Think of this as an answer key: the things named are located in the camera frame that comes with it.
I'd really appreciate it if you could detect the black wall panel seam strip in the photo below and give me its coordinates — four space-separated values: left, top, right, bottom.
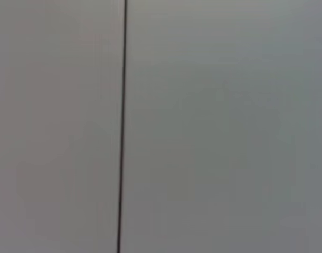
116 0 128 253

